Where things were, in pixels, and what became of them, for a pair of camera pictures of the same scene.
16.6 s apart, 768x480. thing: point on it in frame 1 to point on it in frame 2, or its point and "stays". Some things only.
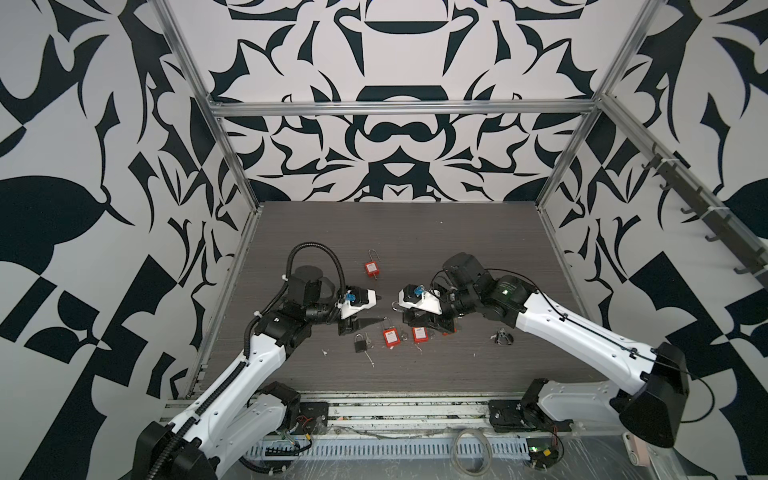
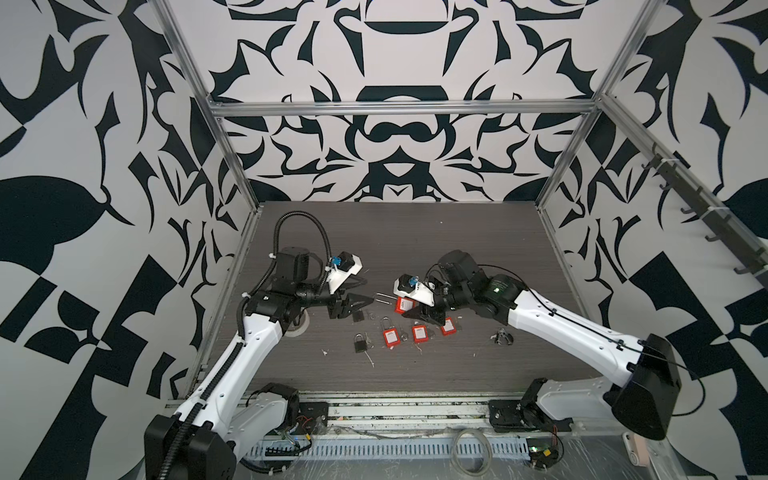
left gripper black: [349, 326] to [345, 306]
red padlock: [391, 337] stays
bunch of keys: [500, 335] stays
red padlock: [420, 334] stays
